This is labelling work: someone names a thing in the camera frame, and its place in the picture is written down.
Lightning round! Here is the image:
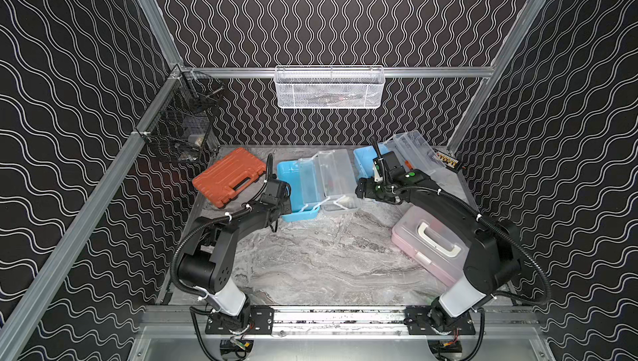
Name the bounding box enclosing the blue toolbox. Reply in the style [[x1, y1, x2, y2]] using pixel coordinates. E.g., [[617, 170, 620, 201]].
[[353, 131, 445, 178], [277, 149, 360, 222]]

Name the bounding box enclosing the pink toolbox with clear lid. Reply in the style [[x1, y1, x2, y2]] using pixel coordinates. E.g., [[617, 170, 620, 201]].
[[391, 206, 469, 287]]

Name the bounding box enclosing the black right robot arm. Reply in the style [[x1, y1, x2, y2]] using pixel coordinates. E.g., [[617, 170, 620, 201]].
[[356, 136, 553, 324]]

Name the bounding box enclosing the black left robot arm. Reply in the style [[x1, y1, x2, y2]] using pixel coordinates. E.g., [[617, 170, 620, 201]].
[[169, 154, 292, 325]]

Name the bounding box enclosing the red plastic tool case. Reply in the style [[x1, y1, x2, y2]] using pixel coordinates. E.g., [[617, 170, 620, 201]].
[[192, 148, 267, 209]]

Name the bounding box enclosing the screwdriver bit holder box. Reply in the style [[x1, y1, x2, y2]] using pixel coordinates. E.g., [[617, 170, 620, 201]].
[[435, 150, 463, 172]]

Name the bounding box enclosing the white wire mesh basket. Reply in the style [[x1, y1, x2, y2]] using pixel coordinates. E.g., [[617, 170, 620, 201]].
[[274, 65, 385, 109]]

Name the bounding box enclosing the black wire basket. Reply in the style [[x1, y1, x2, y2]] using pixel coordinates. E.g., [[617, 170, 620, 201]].
[[142, 66, 227, 165]]

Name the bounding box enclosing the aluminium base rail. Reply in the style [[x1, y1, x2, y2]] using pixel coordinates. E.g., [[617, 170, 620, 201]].
[[204, 305, 479, 339]]

